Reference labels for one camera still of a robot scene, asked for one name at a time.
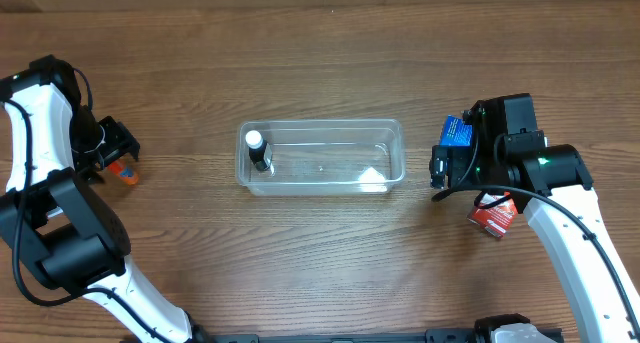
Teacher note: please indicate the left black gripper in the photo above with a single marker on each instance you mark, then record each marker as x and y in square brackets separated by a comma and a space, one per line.
[118, 140]

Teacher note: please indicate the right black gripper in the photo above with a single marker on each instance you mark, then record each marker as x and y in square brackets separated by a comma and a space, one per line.
[438, 170]

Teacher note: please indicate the orange tube white cap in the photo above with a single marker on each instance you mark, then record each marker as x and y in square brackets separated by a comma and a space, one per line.
[124, 172]

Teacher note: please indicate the blue medicine box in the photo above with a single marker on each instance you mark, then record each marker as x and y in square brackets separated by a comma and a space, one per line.
[456, 133]

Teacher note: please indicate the black bottle white cap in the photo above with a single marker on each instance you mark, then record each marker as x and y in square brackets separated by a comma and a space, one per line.
[260, 152]

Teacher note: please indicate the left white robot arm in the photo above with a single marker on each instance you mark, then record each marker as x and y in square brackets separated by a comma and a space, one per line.
[66, 242]

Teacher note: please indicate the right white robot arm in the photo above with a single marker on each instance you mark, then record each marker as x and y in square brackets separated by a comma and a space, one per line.
[497, 150]

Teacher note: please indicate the clear plastic container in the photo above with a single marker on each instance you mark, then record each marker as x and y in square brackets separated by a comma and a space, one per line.
[319, 157]

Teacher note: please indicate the red medicine box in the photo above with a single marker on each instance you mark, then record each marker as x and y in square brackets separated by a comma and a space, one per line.
[493, 213]

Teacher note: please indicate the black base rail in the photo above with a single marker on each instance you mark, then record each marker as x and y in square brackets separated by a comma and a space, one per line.
[434, 335]

